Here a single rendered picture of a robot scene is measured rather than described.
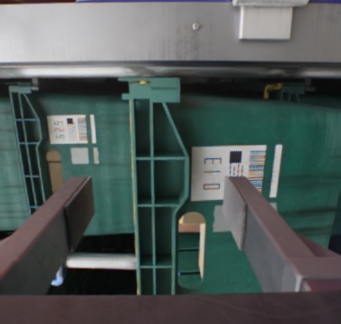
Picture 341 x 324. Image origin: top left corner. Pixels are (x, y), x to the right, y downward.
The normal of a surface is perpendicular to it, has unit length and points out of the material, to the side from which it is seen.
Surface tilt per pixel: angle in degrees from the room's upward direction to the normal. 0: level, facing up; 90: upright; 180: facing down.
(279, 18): 90
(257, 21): 90
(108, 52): 90
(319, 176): 95
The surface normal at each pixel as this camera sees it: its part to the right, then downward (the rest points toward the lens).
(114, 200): 0.09, 0.26
